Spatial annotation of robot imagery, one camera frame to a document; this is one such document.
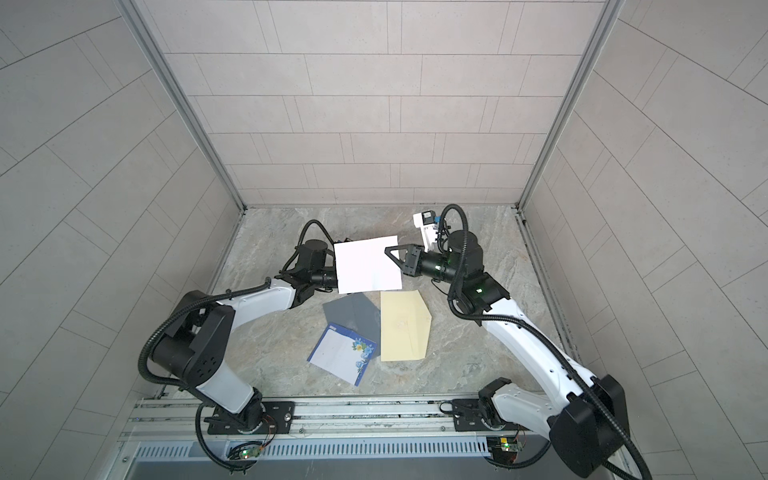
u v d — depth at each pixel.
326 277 0.73
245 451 0.64
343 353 0.81
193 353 0.44
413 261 0.59
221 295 0.49
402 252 0.63
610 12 0.71
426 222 0.62
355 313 0.88
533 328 0.46
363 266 0.69
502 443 0.69
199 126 0.93
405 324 0.87
